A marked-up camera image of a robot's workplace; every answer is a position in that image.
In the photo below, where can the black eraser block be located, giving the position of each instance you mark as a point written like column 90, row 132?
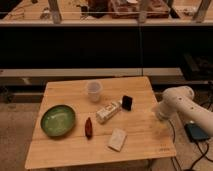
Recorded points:
column 127, row 102

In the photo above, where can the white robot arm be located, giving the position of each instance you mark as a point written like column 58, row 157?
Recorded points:
column 180, row 100

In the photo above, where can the clear plastic cup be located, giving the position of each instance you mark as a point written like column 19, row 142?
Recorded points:
column 93, row 89

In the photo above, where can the wooden folding table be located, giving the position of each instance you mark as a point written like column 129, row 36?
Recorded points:
column 147, row 137

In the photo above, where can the green ceramic bowl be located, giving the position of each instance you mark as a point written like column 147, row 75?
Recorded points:
column 58, row 120

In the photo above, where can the blue black power box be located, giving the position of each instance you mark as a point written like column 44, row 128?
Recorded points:
column 195, row 133

